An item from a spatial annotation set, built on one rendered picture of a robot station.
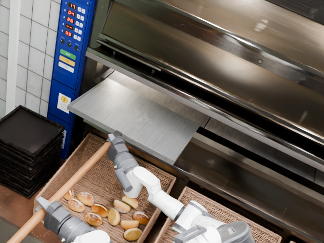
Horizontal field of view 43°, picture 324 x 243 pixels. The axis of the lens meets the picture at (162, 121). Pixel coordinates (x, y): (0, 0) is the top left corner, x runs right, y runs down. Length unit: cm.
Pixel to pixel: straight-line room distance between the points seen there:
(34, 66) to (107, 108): 55
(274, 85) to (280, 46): 19
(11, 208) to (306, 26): 164
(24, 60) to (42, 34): 23
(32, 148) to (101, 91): 44
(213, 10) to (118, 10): 46
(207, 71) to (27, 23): 97
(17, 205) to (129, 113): 77
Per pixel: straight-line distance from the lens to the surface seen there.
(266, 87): 179
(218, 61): 180
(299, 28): 169
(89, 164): 162
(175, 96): 176
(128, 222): 219
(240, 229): 132
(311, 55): 170
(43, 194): 217
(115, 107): 197
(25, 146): 211
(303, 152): 175
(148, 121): 195
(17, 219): 222
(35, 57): 229
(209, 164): 208
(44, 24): 217
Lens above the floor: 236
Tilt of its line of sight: 37 degrees down
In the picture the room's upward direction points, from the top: 19 degrees clockwise
